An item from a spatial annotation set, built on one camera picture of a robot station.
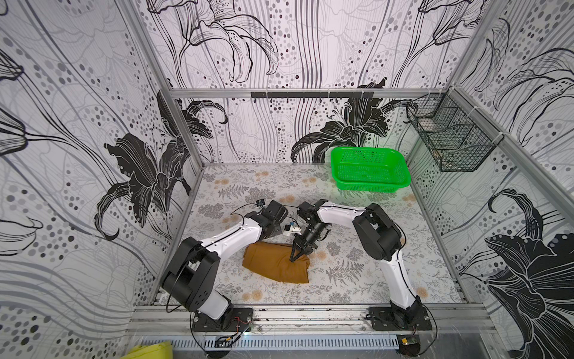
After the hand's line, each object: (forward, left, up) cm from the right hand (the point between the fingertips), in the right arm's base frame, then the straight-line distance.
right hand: (297, 257), depth 86 cm
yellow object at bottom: (-30, +39, +9) cm, 50 cm away
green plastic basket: (+50, -40, -3) cm, 63 cm away
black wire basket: (+39, -66, +27) cm, 81 cm away
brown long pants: (-4, +9, +6) cm, 11 cm away
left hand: (+9, +10, +3) cm, 14 cm away
